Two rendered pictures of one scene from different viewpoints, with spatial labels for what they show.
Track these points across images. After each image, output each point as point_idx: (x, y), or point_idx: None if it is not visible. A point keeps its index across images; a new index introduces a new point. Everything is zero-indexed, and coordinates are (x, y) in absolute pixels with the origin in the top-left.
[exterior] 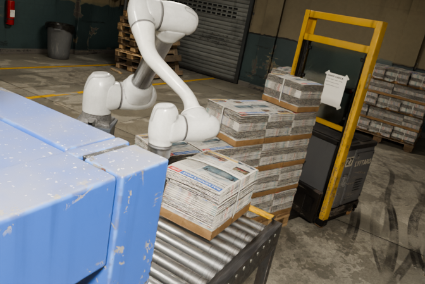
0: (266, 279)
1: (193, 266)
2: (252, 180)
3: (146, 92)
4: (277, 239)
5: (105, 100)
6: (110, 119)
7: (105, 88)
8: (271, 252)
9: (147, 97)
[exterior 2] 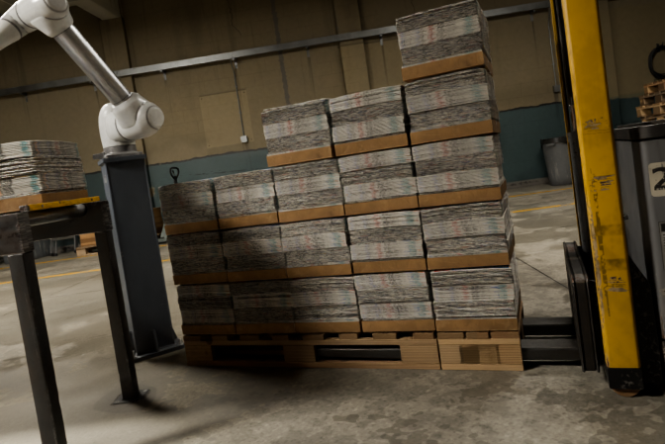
0: (29, 317)
1: None
2: (18, 155)
3: (119, 108)
4: (14, 239)
5: (104, 130)
6: (121, 152)
7: (102, 117)
8: (8, 260)
9: (126, 114)
